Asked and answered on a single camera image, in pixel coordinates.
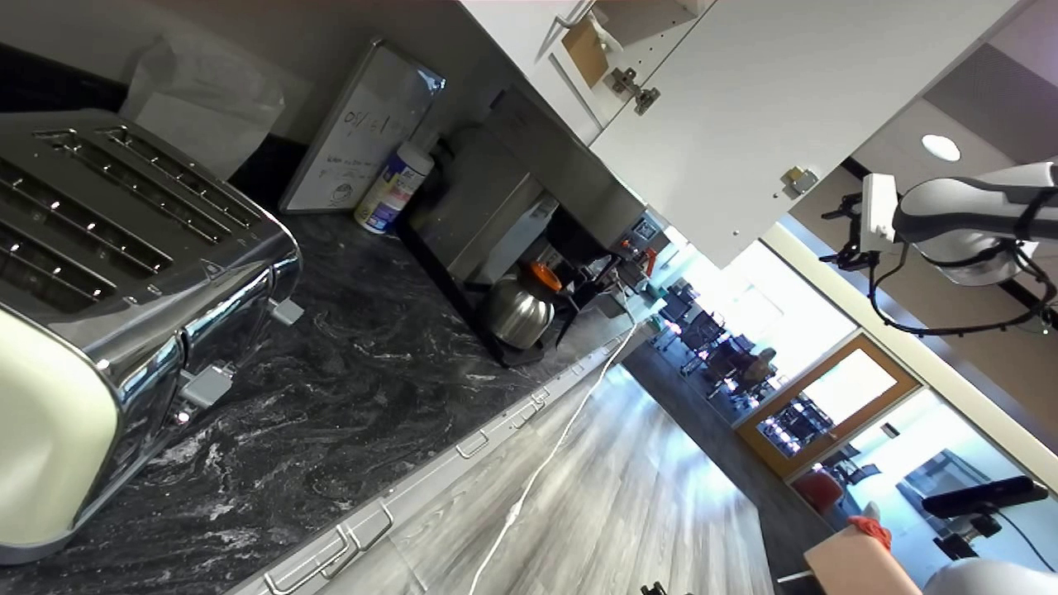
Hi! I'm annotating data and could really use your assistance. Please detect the peach coloured box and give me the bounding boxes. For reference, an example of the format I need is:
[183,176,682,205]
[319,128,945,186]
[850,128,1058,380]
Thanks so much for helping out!
[803,515,925,595]

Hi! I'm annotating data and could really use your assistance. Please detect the dark office chairs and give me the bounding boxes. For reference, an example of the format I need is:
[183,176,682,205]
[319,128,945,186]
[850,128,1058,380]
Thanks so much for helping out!
[658,279,781,389]

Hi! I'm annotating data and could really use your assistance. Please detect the round ceiling light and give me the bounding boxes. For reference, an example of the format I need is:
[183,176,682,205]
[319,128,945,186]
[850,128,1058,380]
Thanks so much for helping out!
[919,132,966,166]

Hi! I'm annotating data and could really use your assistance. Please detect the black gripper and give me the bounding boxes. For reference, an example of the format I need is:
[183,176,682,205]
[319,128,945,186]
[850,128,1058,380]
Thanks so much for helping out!
[824,192,871,220]

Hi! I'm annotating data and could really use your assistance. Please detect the grey toaster lever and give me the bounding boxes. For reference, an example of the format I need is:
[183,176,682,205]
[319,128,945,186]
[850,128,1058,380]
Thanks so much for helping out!
[268,295,310,331]
[178,363,239,414]

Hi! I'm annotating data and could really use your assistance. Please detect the white floor cable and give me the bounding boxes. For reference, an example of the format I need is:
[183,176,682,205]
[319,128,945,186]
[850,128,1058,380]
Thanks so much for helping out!
[466,316,654,595]

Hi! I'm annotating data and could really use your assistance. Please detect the steel carafe orange lid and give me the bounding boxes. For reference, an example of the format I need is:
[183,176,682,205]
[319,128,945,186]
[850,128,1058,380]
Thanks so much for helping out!
[482,260,580,358]

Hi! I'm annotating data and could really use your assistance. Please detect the black camera on tripod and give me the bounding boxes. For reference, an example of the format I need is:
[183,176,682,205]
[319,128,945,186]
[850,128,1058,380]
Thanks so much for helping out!
[919,474,1052,574]

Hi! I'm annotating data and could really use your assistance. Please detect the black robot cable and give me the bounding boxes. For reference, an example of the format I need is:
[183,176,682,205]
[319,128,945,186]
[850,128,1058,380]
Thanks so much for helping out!
[820,192,1052,339]

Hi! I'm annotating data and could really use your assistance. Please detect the chrome and cream toaster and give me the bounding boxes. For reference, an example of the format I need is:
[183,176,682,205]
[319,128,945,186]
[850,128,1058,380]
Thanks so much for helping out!
[0,105,308,565]

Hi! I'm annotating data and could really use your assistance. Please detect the wooden framed glass door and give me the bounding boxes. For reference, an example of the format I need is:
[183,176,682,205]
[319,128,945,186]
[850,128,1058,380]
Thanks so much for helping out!
[733,331,925,483]

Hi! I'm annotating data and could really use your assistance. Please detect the translucent plastic bag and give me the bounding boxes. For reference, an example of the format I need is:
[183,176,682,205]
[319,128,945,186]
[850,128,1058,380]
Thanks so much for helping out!
[119,35,290,180]

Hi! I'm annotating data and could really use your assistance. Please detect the white wipes canister blue label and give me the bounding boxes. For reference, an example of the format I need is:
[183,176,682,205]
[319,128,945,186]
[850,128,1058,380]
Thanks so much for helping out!
[354,139,441,241]

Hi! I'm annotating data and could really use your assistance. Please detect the steel drip coffee maker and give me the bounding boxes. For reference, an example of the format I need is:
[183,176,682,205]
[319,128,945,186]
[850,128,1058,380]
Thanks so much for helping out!
[401,115,621,371]

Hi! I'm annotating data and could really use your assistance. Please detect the metal cabinet handle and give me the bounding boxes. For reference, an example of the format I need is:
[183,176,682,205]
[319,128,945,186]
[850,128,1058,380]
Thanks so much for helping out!
[536,0,598,63]

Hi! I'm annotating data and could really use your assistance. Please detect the red bin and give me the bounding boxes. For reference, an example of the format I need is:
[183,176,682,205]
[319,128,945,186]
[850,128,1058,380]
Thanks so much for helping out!
[794,466,846,515]

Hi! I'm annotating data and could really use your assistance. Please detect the white wall cabinet body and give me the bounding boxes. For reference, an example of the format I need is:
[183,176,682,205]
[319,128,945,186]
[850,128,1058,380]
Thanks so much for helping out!
[455,0,720,258]

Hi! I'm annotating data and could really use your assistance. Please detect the metal door hinge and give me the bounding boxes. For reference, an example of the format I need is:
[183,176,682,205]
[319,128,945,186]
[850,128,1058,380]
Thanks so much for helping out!
[606,63,665,118]
[777,166,820,202]

